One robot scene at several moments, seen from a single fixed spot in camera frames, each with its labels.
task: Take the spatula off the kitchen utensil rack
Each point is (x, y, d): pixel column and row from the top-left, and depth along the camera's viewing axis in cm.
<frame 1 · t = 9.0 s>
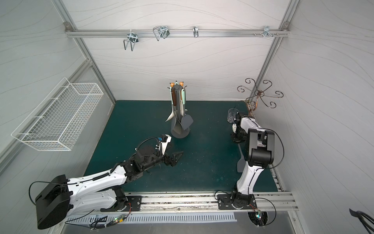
left hand: (178, 149, 75), fingers open
right hand: (241, 140, 94), fingers closed
grey utensil rack stand: (177, 129, 95), point 9 cm above the table
white spoon left: (172, 115, 92), point 17 cm above the table
grey spatula mint handle: (187, 120, 95), point 13 cm above the table
clear drinking glass: (232, 114, 111), point 3 cm above the table

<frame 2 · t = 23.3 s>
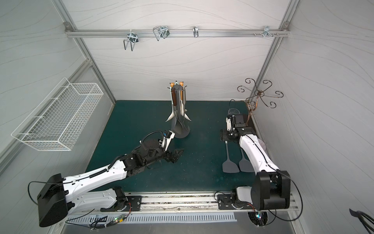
left hand: (178, 146, 75), fingers open
right hand: (227, 133, 86), fingers open
grey spatula mint handle: (229, 166, 86), point 2 cm above the table
the other named things where they were.

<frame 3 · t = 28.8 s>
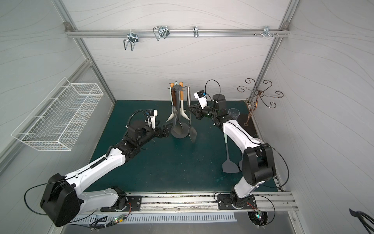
left hand: (166, 122, 77), fingers open
right hand: (188, 106, 80), fingers closed
the named things where they were.

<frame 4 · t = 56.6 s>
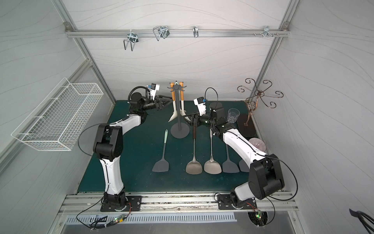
left hand: (172, 100, 83), fingers open
right hand: (186, 114, 78), fingers open
steel turner wood handle: (194, 167, 88), on the table
